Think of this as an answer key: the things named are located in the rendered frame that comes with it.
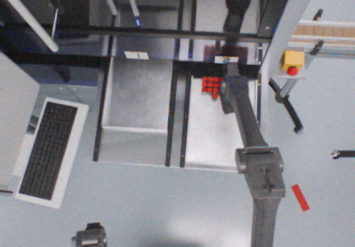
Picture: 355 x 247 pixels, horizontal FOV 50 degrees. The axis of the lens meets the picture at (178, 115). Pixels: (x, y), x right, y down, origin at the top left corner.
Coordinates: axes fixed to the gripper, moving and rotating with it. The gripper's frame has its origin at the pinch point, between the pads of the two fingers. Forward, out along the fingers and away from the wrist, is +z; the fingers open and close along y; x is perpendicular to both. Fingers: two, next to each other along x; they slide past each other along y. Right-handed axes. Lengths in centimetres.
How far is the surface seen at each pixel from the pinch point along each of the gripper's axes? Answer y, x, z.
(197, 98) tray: 6.8, 11.0, 4.2
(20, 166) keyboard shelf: -6, 89, 13
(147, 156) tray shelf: -12.9, 34.4, 4.8
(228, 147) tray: -15.1, 2.8, 4.6
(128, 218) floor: -32, 60, 93
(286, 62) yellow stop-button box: 9.6, -22.8, -10.7
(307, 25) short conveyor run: 27.2, -38.0, -1.7
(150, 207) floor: -27, 46, 93
